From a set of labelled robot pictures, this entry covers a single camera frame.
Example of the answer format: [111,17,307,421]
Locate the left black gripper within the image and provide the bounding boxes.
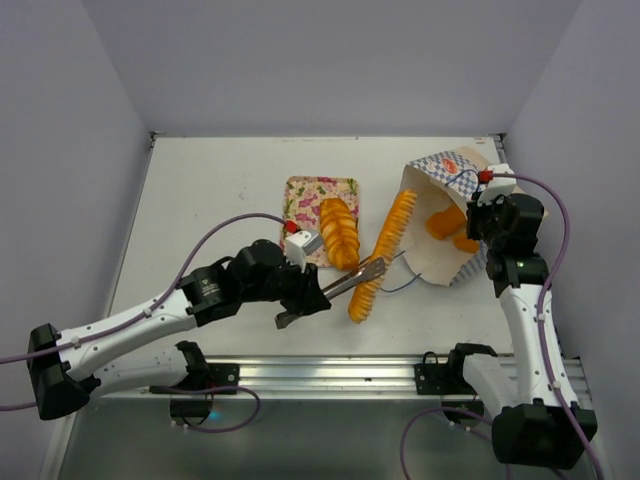
[241,252,331,315]

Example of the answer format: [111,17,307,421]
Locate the fake croissant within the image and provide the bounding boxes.
[452,233,480,254]

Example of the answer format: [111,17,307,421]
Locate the blue checkered paper bag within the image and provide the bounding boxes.
[399,147,549,293]

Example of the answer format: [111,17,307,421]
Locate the metal serving tongs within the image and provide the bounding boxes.
[273,256,387,330]

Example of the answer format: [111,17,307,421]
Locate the twisted fake bread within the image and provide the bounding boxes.
[320,198,360,271]

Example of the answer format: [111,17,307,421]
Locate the long fake baguette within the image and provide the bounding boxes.
[348,189,417,323]

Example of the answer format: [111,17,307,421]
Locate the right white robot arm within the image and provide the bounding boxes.
[445,193,597,470]

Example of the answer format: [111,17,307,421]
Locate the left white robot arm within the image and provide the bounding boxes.
[27,230,331,420]

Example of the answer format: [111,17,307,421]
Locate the floral rectangular tray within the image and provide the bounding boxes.
[283,176,360,268]

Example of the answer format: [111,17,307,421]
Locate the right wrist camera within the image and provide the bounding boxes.
[476,163,517,206]

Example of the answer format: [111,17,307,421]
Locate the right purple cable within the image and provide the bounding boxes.
[400,169,606,480]

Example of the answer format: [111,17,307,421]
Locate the aluminium mounting rail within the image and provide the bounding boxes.
[99,354,591,401]

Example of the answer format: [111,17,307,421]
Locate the left black base bracket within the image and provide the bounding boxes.
[175,363,240,391]

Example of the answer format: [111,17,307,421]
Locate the black base bracket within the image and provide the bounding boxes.
[413,349,476,396]
[175,363,240,391]

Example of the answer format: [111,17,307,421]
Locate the right black base bracket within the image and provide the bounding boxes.
[413,349,476,396]

